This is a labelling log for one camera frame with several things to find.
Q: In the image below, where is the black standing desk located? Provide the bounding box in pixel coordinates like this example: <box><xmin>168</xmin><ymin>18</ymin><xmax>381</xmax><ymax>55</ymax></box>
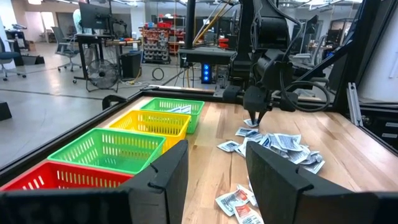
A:
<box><xmin>73</xmin><ymin>32</ymin><xmax>142</xmax><ymax>85</ymax></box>

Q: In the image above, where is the black pole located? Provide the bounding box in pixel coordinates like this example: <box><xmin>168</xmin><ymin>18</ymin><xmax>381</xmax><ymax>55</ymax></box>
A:
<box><xmin>185</xmin><ymin>0</ymin><xmax>197</xmax><ymax>49</ymax></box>

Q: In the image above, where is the parts bin rack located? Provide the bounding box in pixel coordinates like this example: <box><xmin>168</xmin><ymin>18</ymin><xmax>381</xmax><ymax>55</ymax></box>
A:
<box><xmin>140</xmin><ymin>26</ymin><xmax>171</xmax><ymax>65</ymax></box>

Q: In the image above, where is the grey office chair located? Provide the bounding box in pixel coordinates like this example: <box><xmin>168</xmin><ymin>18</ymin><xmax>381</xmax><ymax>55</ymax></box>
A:
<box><xmin>50</xmin><ymin>26</ymin><xmax>82</xmax><ymax>73</ymax></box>

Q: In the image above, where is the small red printed packet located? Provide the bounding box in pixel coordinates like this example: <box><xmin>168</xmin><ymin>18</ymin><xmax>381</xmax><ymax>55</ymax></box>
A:
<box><xmin>233</xmin><ymin>203</ymin><xmax>265</xmax><ymax>224</ymax></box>
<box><xmin>247</xmin><ymin>177</ymin><xmax>259</xmax><ymax>208</ymax></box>
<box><xmin>215</xmin><ymin>189</ymin><xmax>249</xmax><ymax>217</ymax></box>

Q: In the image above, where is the blue office chair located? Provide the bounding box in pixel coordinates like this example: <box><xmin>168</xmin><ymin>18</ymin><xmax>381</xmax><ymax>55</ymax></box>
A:
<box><xmin>0</xmin><ymin>36</ymin><xmax>28</xmax><ymax>82</ymax></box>

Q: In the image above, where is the small black computer box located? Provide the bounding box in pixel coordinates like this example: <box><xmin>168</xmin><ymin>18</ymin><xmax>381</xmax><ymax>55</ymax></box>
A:
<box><xmin>201</xmin><ymin>62</ymin><xmax>215</xmax><ymax>85</ymax></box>

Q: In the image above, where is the red storage shelf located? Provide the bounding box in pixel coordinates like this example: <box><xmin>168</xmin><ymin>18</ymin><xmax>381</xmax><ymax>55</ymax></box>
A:
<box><xmin>157</xmin><ymin>19</ymin><xmax>187</xmax><ymax>55</ymax></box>

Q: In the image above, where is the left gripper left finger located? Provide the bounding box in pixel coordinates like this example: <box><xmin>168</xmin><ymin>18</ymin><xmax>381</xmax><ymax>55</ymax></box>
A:
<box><xmin>119</xmin><ymin>139</ymin><xmax>190</xmax><ymax>224</ymax></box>

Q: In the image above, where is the black cable coil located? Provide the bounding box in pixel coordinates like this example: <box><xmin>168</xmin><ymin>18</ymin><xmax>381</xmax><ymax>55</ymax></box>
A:
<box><xmin>150</xmin><ymin>66</ymin><xmax>165</xmax><ymax>82</ymax></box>

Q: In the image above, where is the black desk monitor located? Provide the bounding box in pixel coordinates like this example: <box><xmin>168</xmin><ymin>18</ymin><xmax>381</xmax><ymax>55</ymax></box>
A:
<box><xmin>78</xmin><ymin>1</ymin><xmax>113</xmax><ymax>30</ymax></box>

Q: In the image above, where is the green plastic basket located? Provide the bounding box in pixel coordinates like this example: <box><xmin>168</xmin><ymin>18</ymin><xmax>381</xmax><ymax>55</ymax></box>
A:
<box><xmin>47</xmin><ymin>127</ymin><xmax>167</xmax><ymax>175</ymax></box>
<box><xmin>139</xmin><ymin>96</ymin><xmax>205</xmax><ymax>134</ymax></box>

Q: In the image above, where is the red plastic basket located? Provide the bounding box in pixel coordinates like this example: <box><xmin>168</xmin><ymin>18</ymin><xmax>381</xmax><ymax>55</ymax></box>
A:
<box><xmin>0</xmin><ymin>160</ymin><xmax>134</xmax><ymax>192</ymax></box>

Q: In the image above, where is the black right camera cable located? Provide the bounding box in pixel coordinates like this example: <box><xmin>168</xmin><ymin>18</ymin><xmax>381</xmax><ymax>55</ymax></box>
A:
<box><xmin>279</xmin><ymin>62</ymin><xmax>331</xmax><ymax>113</ymax></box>

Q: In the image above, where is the black computer tower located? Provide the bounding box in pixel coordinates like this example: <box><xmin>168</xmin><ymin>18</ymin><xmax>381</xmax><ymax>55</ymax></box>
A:
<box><xmin>119</xmin><ymin>51</ymin><xmax>143</xmax><ymax>80</ymax></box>

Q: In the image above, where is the silver metal bracket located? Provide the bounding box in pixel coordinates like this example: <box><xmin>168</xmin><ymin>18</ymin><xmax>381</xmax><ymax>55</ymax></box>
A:
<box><xmin>346</xmin><ymin>82</ymin><xmax>364</xmax><ymax>127</ymax></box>

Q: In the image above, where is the yellow plastic basket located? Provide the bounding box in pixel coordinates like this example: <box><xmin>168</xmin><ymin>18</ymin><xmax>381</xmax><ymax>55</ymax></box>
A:
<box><xmin>108</xmin><ymin>109</ymin><xmax>192</xmax><ymax>154</ymax></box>

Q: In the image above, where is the black wedge block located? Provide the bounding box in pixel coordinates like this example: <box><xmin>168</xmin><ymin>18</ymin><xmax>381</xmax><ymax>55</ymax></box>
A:
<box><xmin>0</xmin><ymin>101</ymin><xmax>13</xmax><ymax>122</ymax></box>

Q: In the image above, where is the black clamp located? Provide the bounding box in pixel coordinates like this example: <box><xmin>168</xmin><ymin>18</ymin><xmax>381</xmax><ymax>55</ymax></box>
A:
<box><xmin>101</xmin><ymin>94</ymin><xmax>129</xmax><ymax>111</ymax></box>

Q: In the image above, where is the yellow cable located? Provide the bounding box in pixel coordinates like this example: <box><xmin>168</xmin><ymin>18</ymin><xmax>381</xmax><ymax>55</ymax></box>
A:
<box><xmin>192</xmin><ymin>2</ymin><xmax>231</xmax><ymax>45</ymax></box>

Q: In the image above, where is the black floor fan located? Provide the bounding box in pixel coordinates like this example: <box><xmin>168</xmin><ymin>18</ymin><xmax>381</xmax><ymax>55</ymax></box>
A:
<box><xmin>86</xmin><ymin>58</ymin><xmax>120</xmax><ymax>93</ymax></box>

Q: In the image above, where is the small grey printed packet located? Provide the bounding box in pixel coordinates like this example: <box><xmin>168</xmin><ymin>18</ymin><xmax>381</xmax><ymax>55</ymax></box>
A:
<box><xmin>257</xmin><ymin>133</ymin><xmax>280</xmax><ymax>149</ymax></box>
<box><xmin>284</xmin><ymin>146</ymin><xmax>312</xmax><ymax>165</ymax></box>
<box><xmin>234</xmin><ymin>126</ymin><xmax>259</xmax><ymax>138</ymax></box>
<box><xmin>243</xmin><ymin>118</ymin><xmax>260</xmax><ymax>129</ymax></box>
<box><xmin>216</xmin><ymin>140</ymin><xmax>241</xmax><ymax>154</ymax></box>
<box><xmin>273</xmin><ymin>133</ymin><xmax>303</xmax><ymax>152</ymax></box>
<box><xmin>233</xmin><ymin>144</ymin><xmax>249</xmax><ymax>158</ymax></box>
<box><xmin>302</xmin><ymin>157</ymin><xmax>326</xmax><ymax>175</ymax></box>

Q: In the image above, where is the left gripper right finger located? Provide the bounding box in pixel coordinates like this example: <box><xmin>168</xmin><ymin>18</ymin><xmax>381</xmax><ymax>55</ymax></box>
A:
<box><xmin>244</xmin><ymin>141</ymin><xmax>356</xmax><ymax>224</ymax></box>

